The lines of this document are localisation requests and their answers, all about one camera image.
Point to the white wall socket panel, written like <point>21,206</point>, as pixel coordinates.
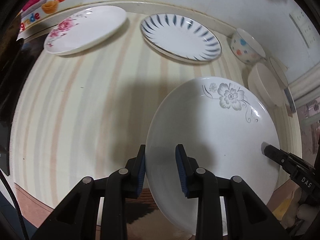
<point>305,27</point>

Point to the colourful wall sticker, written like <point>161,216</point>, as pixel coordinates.
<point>35,10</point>

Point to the white bowl coloured dots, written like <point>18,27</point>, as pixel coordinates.
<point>245,47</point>

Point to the white plate grey flower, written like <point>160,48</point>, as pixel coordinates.
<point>224,127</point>

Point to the white plate pink flowers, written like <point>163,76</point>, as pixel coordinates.
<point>84,29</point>

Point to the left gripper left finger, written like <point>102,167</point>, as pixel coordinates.
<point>124,183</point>

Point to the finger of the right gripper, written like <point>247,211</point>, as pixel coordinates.
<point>277,155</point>

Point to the plain white bowl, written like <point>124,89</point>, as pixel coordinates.
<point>264,86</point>

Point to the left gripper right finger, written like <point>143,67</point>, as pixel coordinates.
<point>197,182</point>

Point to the striped tablecloth with cat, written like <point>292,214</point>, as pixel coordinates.
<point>86,114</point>

